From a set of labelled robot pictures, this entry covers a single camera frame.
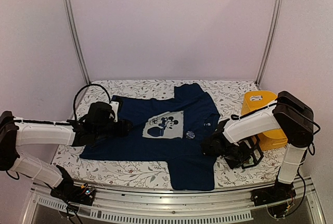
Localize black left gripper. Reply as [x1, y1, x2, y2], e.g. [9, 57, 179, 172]
[94, 118, 133, 141]

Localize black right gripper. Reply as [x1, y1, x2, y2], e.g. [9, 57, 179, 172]
[218, 141, 253, 169]

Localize navy blue printed t-shirt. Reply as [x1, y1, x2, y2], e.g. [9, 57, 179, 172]
[80, 83, 220, 191]

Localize round white blue brooch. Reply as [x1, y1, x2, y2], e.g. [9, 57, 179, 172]
[185, 131, 195, 140]

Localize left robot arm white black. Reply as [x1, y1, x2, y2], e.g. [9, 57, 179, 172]
[1, 101, 133, 200]

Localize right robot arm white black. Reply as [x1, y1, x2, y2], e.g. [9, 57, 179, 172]
[201, 91, 321, 201]

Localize black display box orange brooch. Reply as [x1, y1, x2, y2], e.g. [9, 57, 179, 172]
[241, 149, 264, 169]

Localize yellow plastic basket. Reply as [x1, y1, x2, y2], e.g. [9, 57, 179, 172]
[241, 90, 287, 151]

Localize floral patterned table mat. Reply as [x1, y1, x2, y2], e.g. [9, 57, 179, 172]
[52, 80, 285, 190]

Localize aluminium front rail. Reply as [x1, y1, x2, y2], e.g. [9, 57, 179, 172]
[22, 177, 329, 223]

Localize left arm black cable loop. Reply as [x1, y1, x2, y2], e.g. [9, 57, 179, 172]
[72, 84, 112, 121]

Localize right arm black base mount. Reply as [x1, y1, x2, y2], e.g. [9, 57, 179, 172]
[250, 180, 296, 206]

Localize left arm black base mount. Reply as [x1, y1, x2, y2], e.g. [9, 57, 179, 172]
[50, 165, 96, 206]

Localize left aluminium corner post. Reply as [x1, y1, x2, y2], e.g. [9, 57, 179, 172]
[63, 0, 91, 84]

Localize aluminium corner post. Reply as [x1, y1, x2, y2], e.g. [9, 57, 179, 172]
[63, 0, 91, 84]
[255, 0, 283, 88]

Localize right aluminium corner post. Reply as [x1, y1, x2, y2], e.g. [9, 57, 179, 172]
[255, 0, 283, 88]

